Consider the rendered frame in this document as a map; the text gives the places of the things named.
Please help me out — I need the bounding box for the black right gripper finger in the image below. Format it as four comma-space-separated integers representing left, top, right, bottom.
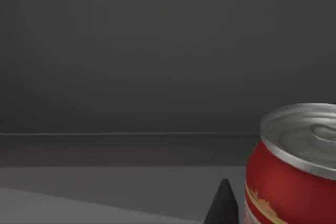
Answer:
202, 178, 239, 224

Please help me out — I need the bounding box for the red and white can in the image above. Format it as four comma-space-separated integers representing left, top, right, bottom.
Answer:
243, 103, 336, 224

